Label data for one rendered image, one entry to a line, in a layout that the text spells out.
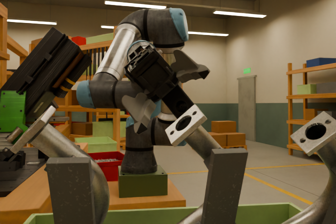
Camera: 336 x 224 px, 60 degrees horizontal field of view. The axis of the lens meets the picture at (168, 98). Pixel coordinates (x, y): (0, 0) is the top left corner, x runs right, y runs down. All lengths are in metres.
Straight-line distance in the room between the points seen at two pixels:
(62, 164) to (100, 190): 0.08
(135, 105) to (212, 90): 11.02
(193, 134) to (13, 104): 1.34
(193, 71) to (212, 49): 11.21
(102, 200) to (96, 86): 0.42
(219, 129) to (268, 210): 7.15
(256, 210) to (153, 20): 0.67
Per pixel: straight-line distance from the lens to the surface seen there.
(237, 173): 0.39
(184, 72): 0.51
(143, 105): 0.52
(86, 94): 0.78
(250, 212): 0.78
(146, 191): 1.18
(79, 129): 4.78
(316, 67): 6.85
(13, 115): 1.62
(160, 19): 1.03
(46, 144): 0.37
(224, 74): 11.76
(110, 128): 4.23
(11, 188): 1.24
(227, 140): 7.60
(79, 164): 0.33
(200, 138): 0.38
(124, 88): 0.74
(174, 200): 1.14
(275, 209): 0.80
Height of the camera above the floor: 1.20
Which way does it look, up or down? 1 degrees up
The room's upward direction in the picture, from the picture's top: straight up
